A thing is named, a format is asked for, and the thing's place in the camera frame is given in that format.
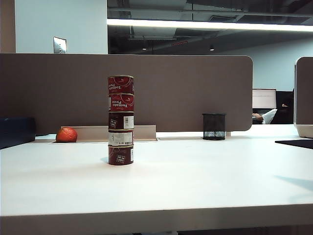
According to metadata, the red tomato paste can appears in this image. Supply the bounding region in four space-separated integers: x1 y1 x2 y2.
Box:
108 93 135 113
107 75 134 95

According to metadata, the dark red barcode label can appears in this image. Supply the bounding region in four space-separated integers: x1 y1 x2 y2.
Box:
108 111 135 130

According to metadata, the white label tomato can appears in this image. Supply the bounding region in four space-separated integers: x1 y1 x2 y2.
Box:
108 129 134 147

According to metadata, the dark red tomato can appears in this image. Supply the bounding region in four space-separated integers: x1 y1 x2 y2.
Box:
108 144 134 165

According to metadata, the brown desk divider panel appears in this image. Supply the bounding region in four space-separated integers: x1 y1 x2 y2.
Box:
0 53 253 135

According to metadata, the black mesh pen holder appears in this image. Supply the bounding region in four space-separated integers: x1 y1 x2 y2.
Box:
202 113 227 141

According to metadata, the orange fruit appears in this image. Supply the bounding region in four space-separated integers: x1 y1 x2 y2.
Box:
55 127 78 143

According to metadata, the long ceiling light strip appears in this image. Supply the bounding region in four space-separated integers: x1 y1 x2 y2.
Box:
107 19 313 33

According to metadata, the white computer monitor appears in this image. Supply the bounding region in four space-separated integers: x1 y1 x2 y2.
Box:
252 89 277 109

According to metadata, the person in white shirt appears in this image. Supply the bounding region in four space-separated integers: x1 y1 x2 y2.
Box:
252 108 278 125

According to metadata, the dark blue box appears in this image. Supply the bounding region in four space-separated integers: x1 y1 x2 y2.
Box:
0 117 37 150

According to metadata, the black mouse pad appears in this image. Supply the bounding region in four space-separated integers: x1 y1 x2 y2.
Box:
274 139 313 150

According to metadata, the brown white-rimmed divider panel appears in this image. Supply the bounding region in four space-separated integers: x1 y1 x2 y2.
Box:
294 57 313 126

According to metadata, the beige cable tray lid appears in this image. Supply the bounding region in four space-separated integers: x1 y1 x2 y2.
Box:
61 125 157 141

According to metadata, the metal wall switch plate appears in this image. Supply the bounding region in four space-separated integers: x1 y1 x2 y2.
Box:
53 36 67 54

